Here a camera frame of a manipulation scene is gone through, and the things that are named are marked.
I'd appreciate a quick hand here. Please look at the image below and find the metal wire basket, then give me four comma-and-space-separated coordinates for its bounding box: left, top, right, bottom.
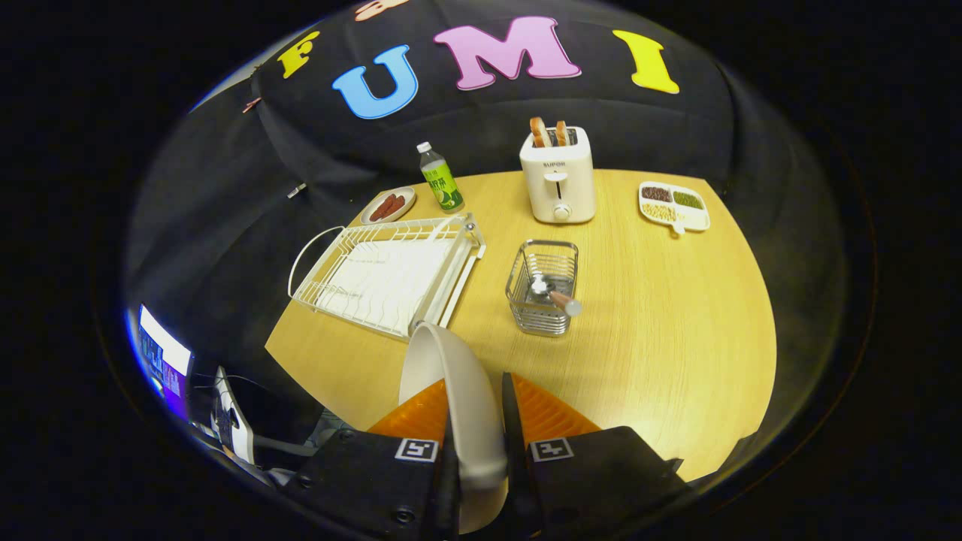
505, 240, 579, 337

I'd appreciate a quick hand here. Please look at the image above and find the white divided snack dish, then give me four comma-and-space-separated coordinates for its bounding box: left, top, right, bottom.
638, 181, 711, 236

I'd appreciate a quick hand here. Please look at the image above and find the white wire dish rack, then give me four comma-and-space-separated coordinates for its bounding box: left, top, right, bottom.
288, 213, 487, 343

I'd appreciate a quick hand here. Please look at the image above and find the white plate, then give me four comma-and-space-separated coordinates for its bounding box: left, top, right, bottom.
398, 321, 509, 536

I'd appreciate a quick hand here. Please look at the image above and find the black backdrop cloth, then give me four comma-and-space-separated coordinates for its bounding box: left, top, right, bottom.
124, 0, 850, 422

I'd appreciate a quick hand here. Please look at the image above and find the green label drink bottle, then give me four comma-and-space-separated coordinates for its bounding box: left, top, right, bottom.
417, 141, 465, 213

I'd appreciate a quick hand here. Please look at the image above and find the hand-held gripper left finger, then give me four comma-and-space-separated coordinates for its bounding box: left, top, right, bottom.
286, 379, 461, 541

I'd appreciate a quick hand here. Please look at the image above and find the white toaster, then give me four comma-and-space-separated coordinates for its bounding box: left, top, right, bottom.
519, 126, 596, 224

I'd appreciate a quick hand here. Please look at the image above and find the spoon with pink handle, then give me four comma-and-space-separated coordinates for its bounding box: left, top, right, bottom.
530, 274, 583, 317

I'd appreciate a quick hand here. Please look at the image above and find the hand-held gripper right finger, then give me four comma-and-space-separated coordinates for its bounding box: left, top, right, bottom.
501, 371, 694, 541

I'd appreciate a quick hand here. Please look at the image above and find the small sausage dish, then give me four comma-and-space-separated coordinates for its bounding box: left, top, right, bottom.
360, 186, 417, 226

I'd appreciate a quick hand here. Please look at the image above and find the white side desk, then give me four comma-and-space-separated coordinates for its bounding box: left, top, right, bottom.
210, 366, 320, 467

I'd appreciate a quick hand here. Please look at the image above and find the computer monitor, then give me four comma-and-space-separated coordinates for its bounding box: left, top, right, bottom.
135, 303, 195, 422

